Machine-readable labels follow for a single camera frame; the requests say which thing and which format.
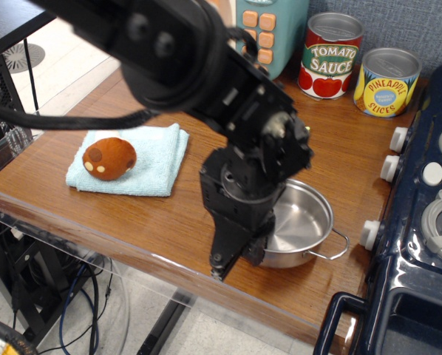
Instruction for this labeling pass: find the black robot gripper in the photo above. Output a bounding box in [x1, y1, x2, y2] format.
[200, 112, 313, 282]

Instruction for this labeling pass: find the stainless steel pot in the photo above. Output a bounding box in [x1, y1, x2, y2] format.
[261, 179, 350, 268]

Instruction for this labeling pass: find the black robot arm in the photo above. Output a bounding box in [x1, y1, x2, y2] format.
[39, 1, 313, 280]

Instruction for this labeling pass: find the black table leg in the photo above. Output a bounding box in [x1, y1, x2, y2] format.
[137, 300, 186, 355]

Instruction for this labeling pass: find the light blue folded towel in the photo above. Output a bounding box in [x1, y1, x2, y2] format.
[66, 124, 189, 197]

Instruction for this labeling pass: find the white stove knob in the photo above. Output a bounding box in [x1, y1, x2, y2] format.
[380, 155, 400, 183]
[359, 220, 381, 251]
[390, 126, 408, 153]

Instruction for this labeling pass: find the brown plush mushroom toy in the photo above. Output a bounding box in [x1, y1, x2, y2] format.
[82, 137, 137, 181]

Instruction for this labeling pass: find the dark blue toy stove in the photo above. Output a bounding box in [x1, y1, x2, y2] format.
[314, 65, 442, 354]

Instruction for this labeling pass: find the black metal rack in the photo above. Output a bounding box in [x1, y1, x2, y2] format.
[0, 10, 96, 348]

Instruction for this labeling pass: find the toy microwave teal cream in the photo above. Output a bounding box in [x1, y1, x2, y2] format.
[209, 1, 309, 80]

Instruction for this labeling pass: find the pineapple slices can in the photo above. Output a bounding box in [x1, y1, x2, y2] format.
[353, 47, 422, 118]

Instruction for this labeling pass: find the tomato sauce can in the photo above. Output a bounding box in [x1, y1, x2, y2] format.
[298, 12, 364, 99]

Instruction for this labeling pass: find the blue cable under table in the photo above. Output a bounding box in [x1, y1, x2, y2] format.
[59, 264, 100, 355]

